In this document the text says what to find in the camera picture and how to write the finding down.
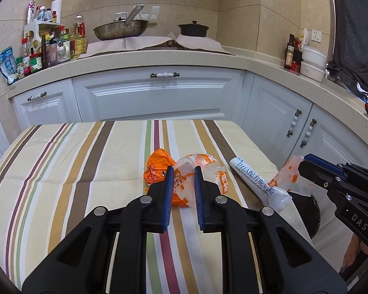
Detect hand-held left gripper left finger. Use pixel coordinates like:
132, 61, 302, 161
21, 165, 175, 294

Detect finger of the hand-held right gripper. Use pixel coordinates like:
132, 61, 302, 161
298, 160, 354, 204
303, 154, 366, 180

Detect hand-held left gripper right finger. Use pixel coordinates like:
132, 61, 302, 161
194, 165, 348, 294

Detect clear orange-print plastic bag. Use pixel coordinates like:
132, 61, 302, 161
169, 154, 230, 209

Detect clear orange-dotted plastic bag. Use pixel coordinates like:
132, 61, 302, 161
268, 156, 315, 196

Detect black trash bin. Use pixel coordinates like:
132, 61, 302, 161
290, 191, 321, 239

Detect person's right hand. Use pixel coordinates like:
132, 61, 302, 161
343, 234, 368, 267

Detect white cabinet door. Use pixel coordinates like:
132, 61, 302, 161
12, 78, 82, 129
294, 106, 368, 175
242, 75, 313, 172

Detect orange white-print plastic bag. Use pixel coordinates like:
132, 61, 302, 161
144, 148, 177, 186

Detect long white powder packet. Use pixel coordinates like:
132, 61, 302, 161
229, 157, 292, 212

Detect white lidded container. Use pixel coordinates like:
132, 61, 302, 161
301, 45, 327, 68
300, 62, 326, 83

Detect red packets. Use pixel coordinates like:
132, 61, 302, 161
293, 37, 304, 74

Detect white cabinet drawer front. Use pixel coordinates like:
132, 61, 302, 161
73, 69, 246, 121

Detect striped tablecloth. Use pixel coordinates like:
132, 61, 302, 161
0, 119, 315, 294

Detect dark sauce bottle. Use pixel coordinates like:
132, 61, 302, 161
284, 34, 295, 70

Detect dark grey cloth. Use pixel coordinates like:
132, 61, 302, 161
327, 0, 368, 94

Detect beige stone countertop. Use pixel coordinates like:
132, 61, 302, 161
8, 44, 368, 160

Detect beige stove cover cloth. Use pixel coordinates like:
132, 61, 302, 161
85, 32, 235, 57

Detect black lidded pot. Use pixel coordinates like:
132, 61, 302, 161
178, 21, 210, 37

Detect steel wok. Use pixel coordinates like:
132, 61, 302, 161
93, 19, 150, 41

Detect cooking oil bottle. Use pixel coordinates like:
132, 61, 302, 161
70, 15, 89, 59

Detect metal spatula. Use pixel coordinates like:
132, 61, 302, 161
124, 4, 145, 25

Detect cluster of condiment bottles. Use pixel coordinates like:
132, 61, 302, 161
16, 0, 71, 75

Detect blue seasoning packet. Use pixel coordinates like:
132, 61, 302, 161
0, 47, 19, 85

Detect white spice rack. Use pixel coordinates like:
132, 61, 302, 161
24, 22, 65, 56

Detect paper towel roll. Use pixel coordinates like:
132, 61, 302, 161
51, 0, 63, 23

